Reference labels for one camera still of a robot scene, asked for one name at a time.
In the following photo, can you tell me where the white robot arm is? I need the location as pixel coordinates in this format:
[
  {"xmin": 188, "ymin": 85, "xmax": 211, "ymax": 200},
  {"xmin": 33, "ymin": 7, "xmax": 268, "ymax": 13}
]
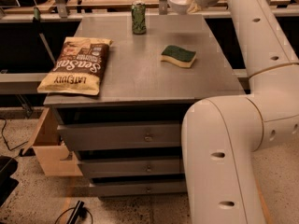
[{"xmin": 181, "ymin": 0, "xmax": 299, "ymax": 224}]

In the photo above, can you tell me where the brown and yellow chip bag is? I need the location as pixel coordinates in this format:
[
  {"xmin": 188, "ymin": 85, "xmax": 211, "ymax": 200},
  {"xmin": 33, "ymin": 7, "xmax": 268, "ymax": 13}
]
[{"xmin": 37, "ymin": 37, "xmax": 112, "ymax": 95}]

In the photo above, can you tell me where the green and yellow sponge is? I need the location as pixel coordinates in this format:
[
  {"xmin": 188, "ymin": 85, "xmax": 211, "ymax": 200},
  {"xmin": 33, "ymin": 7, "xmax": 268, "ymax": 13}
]
[{"xmin": 161, "ymin": 45, "xmax": 196, "ymax": 68}]

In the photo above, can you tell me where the green soda can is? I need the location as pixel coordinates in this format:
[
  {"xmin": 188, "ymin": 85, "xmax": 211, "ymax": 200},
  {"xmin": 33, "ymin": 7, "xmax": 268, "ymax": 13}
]
[{"xmin": 131, "ymin": 0, "xmax": 147, "ymax": 35}]

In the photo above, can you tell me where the grey drawer cabinet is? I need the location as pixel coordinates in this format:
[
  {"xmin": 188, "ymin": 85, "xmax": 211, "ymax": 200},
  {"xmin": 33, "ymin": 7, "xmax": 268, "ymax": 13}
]
[{"xmin": 45, "ymin": 15, "xmax": 243, "ymax": 197}]

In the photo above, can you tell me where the light wooden box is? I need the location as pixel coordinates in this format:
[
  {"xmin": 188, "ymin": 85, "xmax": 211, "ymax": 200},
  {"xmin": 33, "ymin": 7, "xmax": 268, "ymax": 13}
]
[{"xmin": 21, "ymin": 107, "xmax": 82, "ymax": 176}]

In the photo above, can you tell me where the black device on floor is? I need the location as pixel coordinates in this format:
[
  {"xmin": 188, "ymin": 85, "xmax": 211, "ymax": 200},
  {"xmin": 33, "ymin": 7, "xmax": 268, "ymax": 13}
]
[{"xmin": 66, "ymin": 201, "xmax": 87, "ymax": 224}]

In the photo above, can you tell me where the black floor cable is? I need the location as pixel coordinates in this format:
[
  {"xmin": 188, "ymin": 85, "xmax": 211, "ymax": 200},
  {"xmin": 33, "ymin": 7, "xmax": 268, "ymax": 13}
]
[{"xmin": 0, "ymin": 119, "xmax": 30, "ymax": 152}]

